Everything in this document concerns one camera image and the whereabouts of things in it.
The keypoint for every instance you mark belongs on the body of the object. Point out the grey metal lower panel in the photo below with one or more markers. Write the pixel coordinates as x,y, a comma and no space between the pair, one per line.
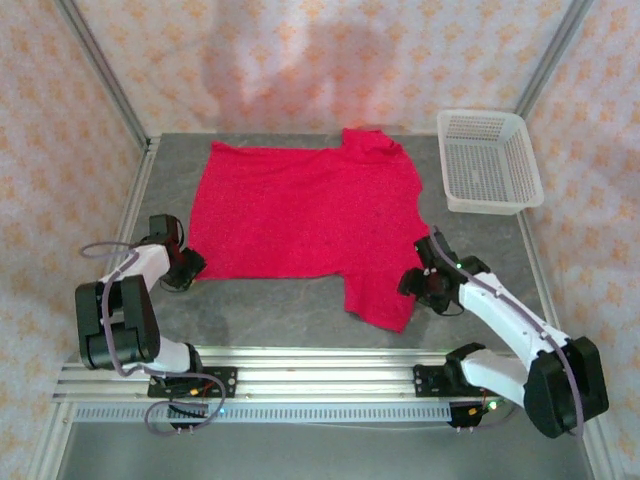
320,452

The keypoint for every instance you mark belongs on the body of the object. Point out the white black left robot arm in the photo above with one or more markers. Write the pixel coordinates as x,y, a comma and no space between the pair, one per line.
150,260

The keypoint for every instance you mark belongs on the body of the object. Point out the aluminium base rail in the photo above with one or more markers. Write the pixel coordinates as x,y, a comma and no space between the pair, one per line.
325,375

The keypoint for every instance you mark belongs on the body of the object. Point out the red t-shirt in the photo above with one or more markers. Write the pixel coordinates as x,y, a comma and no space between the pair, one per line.
300,210

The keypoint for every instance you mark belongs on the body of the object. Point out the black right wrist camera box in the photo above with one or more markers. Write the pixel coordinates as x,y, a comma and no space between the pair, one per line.
411,282

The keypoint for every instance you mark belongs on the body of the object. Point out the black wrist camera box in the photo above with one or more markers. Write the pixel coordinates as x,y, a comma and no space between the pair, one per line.
194,262
411,282

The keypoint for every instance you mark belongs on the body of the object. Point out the aluminium frame post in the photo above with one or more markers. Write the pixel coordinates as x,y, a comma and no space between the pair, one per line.
105,70
550,55

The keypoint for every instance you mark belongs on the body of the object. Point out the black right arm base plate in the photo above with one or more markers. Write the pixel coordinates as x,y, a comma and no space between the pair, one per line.
425,382

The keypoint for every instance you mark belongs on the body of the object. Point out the aluminium table side rail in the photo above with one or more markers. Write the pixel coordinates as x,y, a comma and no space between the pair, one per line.
537,260
131,210

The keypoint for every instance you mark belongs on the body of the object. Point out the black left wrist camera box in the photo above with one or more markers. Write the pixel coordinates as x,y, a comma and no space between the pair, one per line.
194,262

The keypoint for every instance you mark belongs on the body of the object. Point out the white orange patterned curtain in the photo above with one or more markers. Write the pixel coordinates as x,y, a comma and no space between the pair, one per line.
320,60

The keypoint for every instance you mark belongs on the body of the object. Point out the black base electronics box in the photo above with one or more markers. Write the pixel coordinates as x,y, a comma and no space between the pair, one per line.
187,411
470,415

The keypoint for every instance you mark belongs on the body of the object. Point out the white perforated plastic basket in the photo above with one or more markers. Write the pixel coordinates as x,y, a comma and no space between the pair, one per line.
485,165

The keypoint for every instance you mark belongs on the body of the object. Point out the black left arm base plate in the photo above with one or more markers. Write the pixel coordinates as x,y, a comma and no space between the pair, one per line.
227,382

